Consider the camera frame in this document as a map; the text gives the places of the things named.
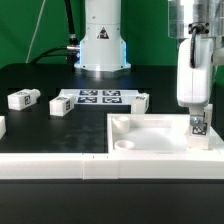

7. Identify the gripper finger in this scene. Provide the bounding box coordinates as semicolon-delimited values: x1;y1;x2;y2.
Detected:
189;107;204;126

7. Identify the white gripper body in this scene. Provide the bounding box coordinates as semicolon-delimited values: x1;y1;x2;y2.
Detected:
177;38;214;107

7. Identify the white square tabletop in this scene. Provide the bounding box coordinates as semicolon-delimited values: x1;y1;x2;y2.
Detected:
107;114;224;154

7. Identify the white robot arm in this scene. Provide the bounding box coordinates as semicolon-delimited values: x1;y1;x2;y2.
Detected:
75;0;224;127

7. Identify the white obstacle fence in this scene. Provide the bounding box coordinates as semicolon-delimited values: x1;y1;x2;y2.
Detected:
0;149;224;180

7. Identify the paper sheet with tags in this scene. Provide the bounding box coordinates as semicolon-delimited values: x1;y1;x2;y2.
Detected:
59;89;139;105

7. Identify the black cable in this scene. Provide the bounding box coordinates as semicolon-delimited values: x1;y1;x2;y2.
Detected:
30;0;81;64

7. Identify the grey thin cable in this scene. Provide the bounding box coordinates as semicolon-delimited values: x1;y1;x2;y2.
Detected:
25;0;48;64

